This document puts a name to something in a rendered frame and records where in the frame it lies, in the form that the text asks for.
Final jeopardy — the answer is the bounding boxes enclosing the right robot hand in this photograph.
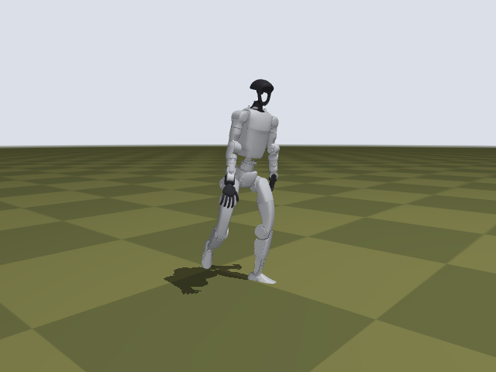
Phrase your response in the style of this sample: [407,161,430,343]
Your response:
[220,175,239,208]

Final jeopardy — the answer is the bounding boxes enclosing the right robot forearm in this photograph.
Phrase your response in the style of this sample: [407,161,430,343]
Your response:
[226,142,237,181]

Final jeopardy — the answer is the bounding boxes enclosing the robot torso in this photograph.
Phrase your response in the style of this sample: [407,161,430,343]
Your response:
[235,105,273,188]

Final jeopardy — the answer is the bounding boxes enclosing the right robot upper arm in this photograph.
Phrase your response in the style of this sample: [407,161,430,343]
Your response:
[228,110,249,153]

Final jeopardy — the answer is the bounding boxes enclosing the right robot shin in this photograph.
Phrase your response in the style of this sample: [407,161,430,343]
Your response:
[206,225,223,252]

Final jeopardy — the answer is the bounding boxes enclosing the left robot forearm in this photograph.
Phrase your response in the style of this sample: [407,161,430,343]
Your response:
[267,152,279,179]

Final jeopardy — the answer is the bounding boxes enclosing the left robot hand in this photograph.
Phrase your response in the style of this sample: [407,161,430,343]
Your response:
[269,174,277,191]

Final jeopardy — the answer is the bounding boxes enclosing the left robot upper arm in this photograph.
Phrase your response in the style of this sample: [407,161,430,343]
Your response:
[267,115,280,155]

